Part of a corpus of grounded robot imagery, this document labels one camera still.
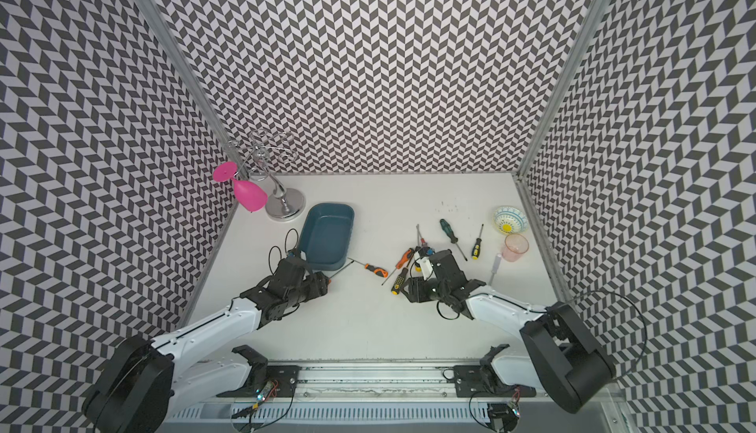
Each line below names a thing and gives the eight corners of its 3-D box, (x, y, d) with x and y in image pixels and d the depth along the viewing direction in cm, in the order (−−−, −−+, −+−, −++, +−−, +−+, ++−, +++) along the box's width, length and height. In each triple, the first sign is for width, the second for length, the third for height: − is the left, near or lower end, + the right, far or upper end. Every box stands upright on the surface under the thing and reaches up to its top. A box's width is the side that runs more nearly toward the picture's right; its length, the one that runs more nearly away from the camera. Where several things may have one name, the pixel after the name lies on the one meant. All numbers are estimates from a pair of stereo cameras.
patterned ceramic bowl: (497, 235, 102) (501, 228, 99) (491, 213, 108) (494, 206, 105) (526, 235, 102) (530, 228, 99) (518, 213, 108) (522, 206, 105)
